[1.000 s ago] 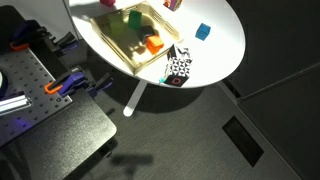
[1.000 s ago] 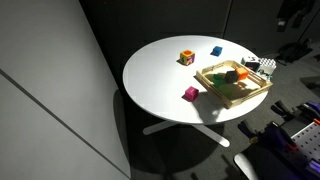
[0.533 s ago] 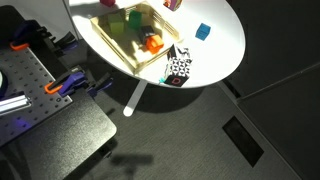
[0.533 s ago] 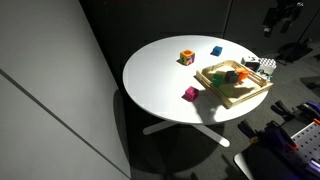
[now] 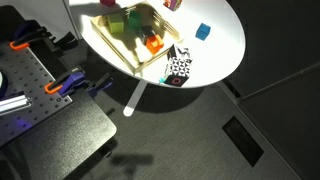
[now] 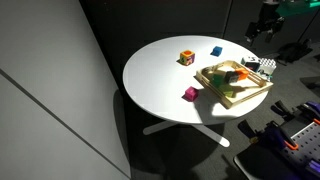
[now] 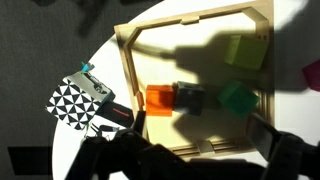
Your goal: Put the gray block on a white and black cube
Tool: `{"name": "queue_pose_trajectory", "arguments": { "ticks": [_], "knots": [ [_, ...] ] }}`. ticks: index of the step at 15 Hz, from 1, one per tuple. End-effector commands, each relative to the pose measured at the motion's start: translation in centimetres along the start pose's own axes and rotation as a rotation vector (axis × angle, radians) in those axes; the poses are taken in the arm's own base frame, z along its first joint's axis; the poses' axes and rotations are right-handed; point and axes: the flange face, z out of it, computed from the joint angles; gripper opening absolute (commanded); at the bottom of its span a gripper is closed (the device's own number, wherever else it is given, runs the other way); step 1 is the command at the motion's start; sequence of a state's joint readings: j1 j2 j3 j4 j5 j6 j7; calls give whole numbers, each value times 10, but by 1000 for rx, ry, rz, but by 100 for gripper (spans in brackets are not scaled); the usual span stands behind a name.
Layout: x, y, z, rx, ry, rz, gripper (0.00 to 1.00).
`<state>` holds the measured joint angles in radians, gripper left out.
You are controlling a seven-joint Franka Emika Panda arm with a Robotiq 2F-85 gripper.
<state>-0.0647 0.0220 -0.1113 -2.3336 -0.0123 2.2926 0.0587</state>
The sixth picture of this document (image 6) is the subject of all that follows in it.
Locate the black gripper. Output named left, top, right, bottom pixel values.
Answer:
left=245, top=0, right=286, bottom=44

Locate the white checkered cube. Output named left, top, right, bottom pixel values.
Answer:
left=257, top=57, right=278, bottom=81

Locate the orange block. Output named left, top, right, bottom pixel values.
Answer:
left=235, top=67, right=250, bottom=81

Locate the blue block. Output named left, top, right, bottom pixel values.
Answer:
left=210, top=45, right=224, bottom=57

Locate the yellow-green block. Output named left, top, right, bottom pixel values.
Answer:
left=219, top=84, right=236, bottom=99

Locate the orange multicoloured picture cube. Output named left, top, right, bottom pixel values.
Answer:
left=179, top=49, right=196, bottom=67

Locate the magenta block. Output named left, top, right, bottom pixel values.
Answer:
left=183, top=85, right=200, bottom=102

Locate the black stand base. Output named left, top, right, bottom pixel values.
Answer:
left=277, top=40, right=314, bottom=64

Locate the wooden tray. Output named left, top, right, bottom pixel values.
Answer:
left=195, top=59, right=274, bottom=110

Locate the black purple clamp orange tip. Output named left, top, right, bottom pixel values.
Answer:
left=237, top=119, right=300, bottom=152

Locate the white table base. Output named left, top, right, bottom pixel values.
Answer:
left=142, top=119, right=231, bottom=148

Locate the gray perforated metal plate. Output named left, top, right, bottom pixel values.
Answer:
left=283, top=121, right=320, bottom=168

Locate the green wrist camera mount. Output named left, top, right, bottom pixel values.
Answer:
left=275, top=0, right=320, bottom=17

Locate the black handled clamp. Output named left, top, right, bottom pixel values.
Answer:
left=270, top=99, right=301, bottom=122

